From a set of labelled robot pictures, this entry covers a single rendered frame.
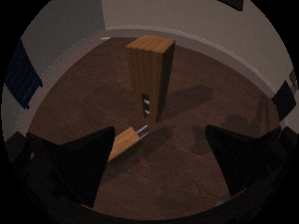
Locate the wooden rail with steel hooks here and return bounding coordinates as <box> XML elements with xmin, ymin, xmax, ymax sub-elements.
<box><xmin>104</xmin><ymin>124</ymin><xmax>149</xmax><ymax>173</ymax></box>

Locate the wooden post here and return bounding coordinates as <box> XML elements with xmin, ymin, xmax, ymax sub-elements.
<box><xmin>124</xmin><ymin>35</ymin><xmax>176</xmax><ymax>123</ymax></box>

